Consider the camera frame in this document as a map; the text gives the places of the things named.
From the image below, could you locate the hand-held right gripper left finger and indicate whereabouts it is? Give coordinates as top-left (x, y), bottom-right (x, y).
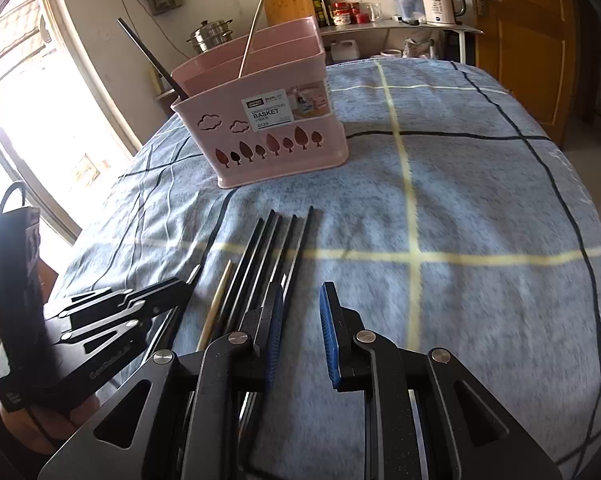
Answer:
top-left (38, 284), bottom-right (286, 480)

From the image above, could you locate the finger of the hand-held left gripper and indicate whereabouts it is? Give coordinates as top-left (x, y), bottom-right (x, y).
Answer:
top-left (55, 305), bottom-right (178, 356)
top-left (43, 272), bottom-right (198, 323)

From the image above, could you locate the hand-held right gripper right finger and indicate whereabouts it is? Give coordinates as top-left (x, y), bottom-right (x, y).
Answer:
top-left (319, 281), bottom-right (564, 480)

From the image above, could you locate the pink plastic basket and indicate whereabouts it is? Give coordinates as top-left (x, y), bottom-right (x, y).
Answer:
top-left (170, 16), bottom-right (350, 190)

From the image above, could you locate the person's left hand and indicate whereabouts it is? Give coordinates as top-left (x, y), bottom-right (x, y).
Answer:
top-left (0, 396), bottom-right (100, 455)

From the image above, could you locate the blue checkered blanket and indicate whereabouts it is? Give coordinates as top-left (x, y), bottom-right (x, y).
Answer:
top-left (0, 57), bottom-right (601, 480)

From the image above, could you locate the arched window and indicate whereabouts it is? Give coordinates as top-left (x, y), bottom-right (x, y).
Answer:
top-left (0, 0), bottom-right (141, 241)

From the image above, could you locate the steel steamer pot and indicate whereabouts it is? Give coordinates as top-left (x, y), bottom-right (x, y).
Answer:
top-left (186, 19), bottom-right (234, 55)

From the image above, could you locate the white plastic jug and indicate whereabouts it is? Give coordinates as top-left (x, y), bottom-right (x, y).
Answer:
top-left (331, 40), bottom-right (359, 64)

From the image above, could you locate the metal kitchen table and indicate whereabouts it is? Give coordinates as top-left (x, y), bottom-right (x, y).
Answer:
top-left (321, 19), bottom-right (484, 66)

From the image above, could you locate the wooden door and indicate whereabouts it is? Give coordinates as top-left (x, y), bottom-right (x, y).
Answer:
top-left (465, 0), bottom-right (581, 148)

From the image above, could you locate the water filter pitcher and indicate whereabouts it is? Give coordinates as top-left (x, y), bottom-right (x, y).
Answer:
top-left (387, 0), bottom-right (426, 23)

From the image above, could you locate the white electric kettle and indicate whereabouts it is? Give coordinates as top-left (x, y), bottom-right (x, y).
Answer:
top-left (419, 0), bottom-right (467, 27)

